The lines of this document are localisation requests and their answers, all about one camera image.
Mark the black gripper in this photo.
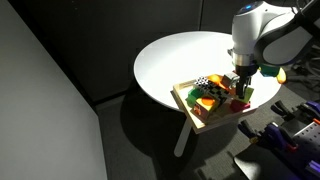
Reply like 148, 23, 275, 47
233, 63, 259, 99

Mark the yellow green block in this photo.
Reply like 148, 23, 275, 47
238, 86, 255, 104

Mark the grey block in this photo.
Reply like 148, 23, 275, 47
221, 72, 240, 89

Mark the wooden box tray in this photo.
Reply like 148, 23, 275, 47
171, 73, 258, 134

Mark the orange block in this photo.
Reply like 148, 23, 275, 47
218, 81, 236, 95

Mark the magenta block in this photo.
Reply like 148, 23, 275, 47
229, 99, 251, 113

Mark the orange toy fruit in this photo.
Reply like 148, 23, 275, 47
208, 74, 224, 84

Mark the yellow toy banana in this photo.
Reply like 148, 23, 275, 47
276, 67, 288, 84

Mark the black white triangle cube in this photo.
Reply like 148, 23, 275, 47
194, 76, 211, 91

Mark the yellow cube with orange circle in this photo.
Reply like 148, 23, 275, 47
193, 95, 221, 122

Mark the purple bar clamp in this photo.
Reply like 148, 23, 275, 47
270, 99, 320, 128
238, 119, 298, 153

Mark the grey metal plate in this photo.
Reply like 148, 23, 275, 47
234, 145, 301, 180

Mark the white table leg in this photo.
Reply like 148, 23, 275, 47
173, 114, 194, 158

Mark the black perforated board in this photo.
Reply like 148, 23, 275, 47
289, 123, 320, 172

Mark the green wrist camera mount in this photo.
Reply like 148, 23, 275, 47
259, 64, 280, 78

